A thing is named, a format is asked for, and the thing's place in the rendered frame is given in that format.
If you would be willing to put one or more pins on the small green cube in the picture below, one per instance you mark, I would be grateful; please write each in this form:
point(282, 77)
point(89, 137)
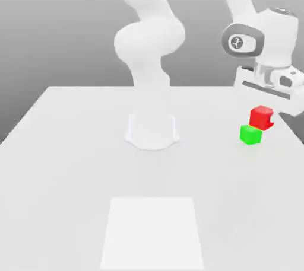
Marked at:
point(250, 135)

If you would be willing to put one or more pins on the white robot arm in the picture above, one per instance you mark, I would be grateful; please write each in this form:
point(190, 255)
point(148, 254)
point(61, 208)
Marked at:
point(147, 38)

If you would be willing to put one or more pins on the small red cube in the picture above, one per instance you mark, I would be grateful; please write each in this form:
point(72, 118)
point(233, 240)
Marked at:
point(259, 117)

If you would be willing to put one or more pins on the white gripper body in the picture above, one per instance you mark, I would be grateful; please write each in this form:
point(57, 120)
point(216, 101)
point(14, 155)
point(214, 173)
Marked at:
point(248, 76)

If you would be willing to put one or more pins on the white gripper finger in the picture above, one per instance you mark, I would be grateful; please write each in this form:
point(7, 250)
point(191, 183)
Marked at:
point(275, 116)

